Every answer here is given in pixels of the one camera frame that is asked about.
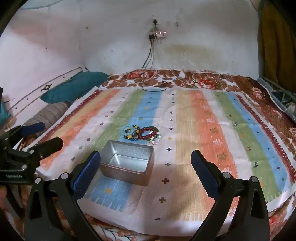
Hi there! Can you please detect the striped colourful mat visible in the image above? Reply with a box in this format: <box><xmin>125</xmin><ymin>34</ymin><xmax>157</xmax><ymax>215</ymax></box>
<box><xmin>35</xmin><ymin>87</ymin><xmax>296</xmax><ymax>234</ymax></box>

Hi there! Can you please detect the grey striped pillow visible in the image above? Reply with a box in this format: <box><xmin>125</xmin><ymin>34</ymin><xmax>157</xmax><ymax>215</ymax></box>
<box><xmin>23</xmin><ymin>102</ymin><xmax>71</xmax><ymax>137</ymax></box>

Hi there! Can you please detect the silver metal tin box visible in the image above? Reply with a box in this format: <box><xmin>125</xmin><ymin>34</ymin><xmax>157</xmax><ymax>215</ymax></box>
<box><xmin>100</xmin><ymin>140</ymin><xmax>154</xmax><ymax>187</ymax></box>

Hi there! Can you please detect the teal pillow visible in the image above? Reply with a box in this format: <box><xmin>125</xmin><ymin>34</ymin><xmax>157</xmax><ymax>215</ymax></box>
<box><xmin>40</xmin><ymin>71</ymin><xmax>109</xmax><ymax>104</ymax></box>

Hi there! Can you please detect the white power strip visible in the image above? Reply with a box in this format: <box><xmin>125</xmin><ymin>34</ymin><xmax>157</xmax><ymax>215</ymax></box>
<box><xmin>147</xmin><ymin>30</ymin><xmax>167</xmax><ymax>39</ymax></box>

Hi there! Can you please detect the white cable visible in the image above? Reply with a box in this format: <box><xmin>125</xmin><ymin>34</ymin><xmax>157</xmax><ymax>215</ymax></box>
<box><xmin>136</xmin><ymin>37</ymin><xmax>199</xmax><ymax>88</ymax></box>

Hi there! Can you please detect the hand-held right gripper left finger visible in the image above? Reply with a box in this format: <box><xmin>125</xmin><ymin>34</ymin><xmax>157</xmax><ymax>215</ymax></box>
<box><xmin>24</xmin><ymin>151</ymin><xmax>102</xmax><ymax>241</ymax></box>

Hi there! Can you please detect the white bed headboard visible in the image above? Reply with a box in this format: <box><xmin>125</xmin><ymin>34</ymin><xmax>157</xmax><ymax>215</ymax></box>
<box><xmin>9</xmin><ymin>67</ymin><xmax>88</xmax><ymax>121</ymax></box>

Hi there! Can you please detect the yellow curtain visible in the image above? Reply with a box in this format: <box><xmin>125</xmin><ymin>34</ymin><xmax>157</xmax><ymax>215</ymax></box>
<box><xmin>258</xmin><ymin>0</ymin><xmax>296</xmax><ymax>81</ymax></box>

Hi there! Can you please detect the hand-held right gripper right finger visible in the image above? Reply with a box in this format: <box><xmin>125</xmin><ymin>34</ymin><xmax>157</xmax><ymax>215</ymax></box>
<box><xmin>191</xmin><ymin>150</ymin><xmax>271</xmax><ymax>241</ymax></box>

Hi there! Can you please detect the black cable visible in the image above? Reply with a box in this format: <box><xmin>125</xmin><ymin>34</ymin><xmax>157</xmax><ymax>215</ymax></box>
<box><xmin>141</xmin><ymin>37</ymin><xmax>168</xmax><ymax>92</ymax></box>

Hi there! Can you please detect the teal cloth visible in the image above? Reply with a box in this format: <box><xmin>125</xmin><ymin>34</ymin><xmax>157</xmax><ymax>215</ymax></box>
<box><xmin>0</xmin><ymin>87</ymin><xmax>11</xmax><ymax>124</ymax></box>

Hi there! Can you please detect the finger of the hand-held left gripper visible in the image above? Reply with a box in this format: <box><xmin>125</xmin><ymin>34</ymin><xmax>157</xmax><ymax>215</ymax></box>
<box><xmin>7</xmin><ymin>137</ymin><xmax>64</xmax><ymax>168</ymax></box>
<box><xmin>0</xmin><ymin>122</ymin><xmax>46</xmax><ymax>140</ymax></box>

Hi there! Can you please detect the grey plastic crate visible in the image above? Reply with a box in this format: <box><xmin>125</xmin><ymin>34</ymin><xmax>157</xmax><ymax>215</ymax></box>
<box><xmin>257</xmin><ymin>76</ymin><xmax>296</xmax><ymax>114</ymax></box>

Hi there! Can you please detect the multicolour glass bead bracelet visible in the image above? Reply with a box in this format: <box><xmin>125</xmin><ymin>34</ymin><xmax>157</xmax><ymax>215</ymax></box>
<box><xmin>123</xmin><ymin>125</ymin><xmax>142</xmax><ymax>141</ymax></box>

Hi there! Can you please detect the dark red bead bracelet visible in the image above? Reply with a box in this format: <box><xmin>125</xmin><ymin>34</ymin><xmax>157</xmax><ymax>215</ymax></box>
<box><xmin>138</xmin><ymin>127</ymin><xmax>156</xmax><ymax>140</ymax></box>

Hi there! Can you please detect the green jade bangle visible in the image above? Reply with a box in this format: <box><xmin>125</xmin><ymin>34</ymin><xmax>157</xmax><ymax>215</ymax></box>
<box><xmin>148</xmin><ymin>126</ymin><xmax>160</xmax><ymax>139</ymax></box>

